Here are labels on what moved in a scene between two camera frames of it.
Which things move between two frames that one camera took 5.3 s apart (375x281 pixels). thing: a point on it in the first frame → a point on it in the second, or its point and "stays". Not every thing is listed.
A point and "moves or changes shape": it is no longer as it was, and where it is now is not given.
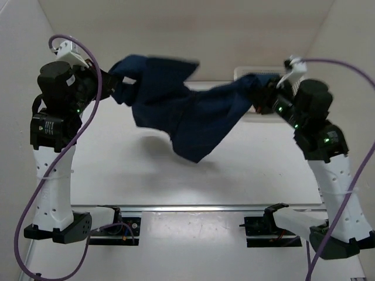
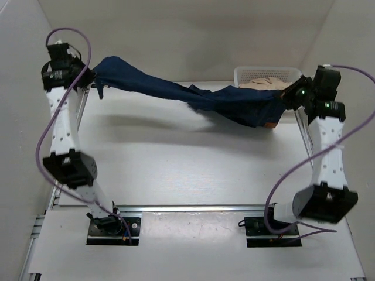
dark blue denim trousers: (199, 116) moves or changes shape
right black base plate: (258, 236) stays
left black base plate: (126, 233) stays
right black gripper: (265, 92) → (287, 94)
